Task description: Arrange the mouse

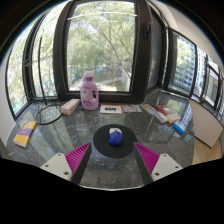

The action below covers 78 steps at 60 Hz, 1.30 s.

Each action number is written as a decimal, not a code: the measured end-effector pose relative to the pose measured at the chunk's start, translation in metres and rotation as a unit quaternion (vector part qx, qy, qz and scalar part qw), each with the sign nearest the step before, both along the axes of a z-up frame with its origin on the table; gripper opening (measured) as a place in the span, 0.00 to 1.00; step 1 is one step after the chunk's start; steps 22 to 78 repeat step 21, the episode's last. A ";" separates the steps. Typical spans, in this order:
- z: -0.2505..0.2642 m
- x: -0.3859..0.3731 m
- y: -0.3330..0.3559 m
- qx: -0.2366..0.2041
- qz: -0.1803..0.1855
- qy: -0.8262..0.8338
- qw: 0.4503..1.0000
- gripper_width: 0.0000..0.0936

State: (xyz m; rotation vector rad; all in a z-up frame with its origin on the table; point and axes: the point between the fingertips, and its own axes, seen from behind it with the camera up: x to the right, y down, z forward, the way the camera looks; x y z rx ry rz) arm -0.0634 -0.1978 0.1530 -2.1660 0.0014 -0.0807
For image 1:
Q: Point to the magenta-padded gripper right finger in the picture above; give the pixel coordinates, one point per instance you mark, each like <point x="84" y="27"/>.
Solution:
<point x="164" y="165"/>

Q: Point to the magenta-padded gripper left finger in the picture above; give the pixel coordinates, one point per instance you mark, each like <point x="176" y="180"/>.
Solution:
<point x="59" y="165"/>

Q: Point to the blue and white computer mouse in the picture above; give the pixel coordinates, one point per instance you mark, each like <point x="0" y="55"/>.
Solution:
<point x="115" y="138"/>

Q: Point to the round black mouse pad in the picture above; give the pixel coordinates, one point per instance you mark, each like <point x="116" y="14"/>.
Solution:
<point x="101" y="143"/>

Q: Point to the yellow and purple box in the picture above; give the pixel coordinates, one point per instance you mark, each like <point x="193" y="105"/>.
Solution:
<point x="25" y="134"/>

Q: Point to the white and blue small box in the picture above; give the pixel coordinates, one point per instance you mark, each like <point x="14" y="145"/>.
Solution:
<point x="161" y="117"/>

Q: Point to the beige book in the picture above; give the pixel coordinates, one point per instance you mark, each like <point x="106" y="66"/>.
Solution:
<point x="174" y="118"/>

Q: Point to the red hardcover book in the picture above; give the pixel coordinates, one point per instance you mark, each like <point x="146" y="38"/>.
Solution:
<point x="164" y="109"/>

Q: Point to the teal and orange booklet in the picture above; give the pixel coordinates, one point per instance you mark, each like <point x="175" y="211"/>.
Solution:
<point x="147" y="108"/>

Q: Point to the white and orange carton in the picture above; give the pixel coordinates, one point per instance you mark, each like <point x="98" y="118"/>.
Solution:
<point x="70" y="106"/>

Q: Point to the pale printed leaflet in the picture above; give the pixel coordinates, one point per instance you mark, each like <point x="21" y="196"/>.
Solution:
<point x="131" y="108"/>

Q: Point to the purple detergent bottle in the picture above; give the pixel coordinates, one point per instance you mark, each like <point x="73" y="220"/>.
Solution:
<point x="89" y="95"/>

